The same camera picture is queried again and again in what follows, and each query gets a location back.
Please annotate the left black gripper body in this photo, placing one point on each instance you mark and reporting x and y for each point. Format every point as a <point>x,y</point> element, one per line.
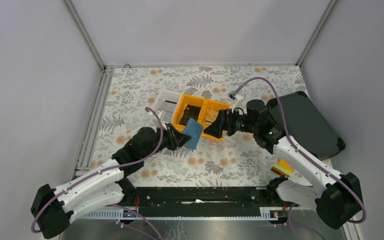
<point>165,142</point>

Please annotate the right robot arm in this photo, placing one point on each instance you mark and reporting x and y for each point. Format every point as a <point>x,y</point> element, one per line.
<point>335,197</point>

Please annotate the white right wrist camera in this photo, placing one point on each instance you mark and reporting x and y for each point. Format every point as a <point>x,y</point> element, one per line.
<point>237,100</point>

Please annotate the slotted aluminium cable rail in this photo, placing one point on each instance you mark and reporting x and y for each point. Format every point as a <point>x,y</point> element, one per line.
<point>110,214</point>

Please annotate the black hard case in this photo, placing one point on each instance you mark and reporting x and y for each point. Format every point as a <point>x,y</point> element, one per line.
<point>306,124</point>

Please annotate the yellow card storage bin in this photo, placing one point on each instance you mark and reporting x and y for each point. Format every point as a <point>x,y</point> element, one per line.
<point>202,110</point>

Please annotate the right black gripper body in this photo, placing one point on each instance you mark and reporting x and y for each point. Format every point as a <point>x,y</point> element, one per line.
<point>240,123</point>

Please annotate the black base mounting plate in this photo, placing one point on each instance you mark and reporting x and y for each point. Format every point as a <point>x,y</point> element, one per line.
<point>202,202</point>

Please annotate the blue card holder wallet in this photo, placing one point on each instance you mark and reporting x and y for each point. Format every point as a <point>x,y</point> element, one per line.
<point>194,130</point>

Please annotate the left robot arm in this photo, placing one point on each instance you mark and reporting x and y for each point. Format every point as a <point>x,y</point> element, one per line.
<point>55,208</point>

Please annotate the small yellow green block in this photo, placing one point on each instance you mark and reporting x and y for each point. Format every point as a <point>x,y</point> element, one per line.
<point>283,169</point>

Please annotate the white card storage bin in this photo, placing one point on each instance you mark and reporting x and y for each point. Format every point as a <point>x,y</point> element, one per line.
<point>166,104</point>

